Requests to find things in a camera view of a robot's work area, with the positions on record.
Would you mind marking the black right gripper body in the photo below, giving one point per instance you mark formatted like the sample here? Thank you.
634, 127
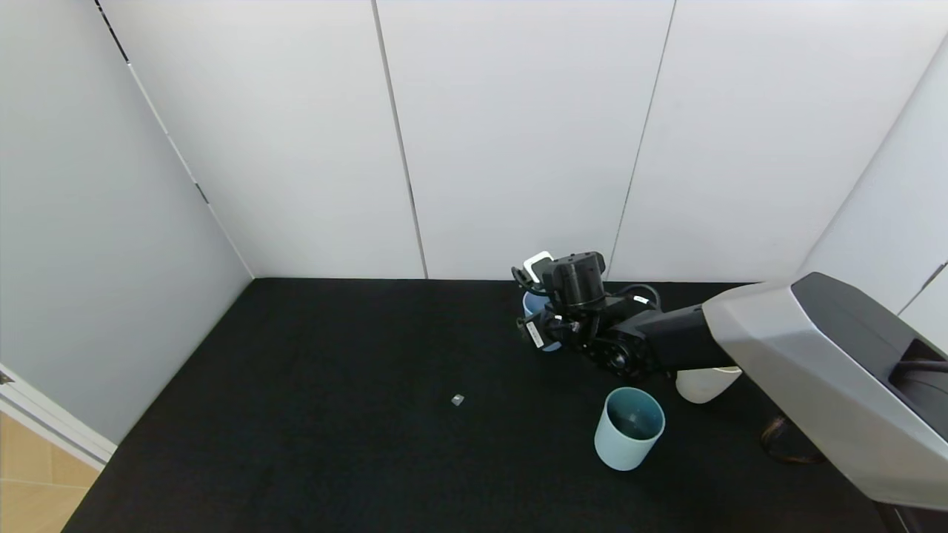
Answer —
535, 334

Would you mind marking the light blue plastic cup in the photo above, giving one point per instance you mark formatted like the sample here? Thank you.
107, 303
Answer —
532, 303

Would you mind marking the teal plastic cup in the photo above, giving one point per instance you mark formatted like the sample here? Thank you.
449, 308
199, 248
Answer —
618, 451

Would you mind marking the cream plastic cup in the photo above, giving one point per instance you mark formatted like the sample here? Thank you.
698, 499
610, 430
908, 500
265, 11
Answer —
703, 389

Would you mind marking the black tablecloth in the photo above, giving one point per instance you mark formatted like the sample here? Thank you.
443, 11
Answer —
333, 370

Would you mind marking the small dark panel clip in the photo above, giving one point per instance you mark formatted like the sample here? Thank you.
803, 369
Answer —
935, 275

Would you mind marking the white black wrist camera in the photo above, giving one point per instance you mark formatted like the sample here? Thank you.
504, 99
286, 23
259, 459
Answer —
537, 263

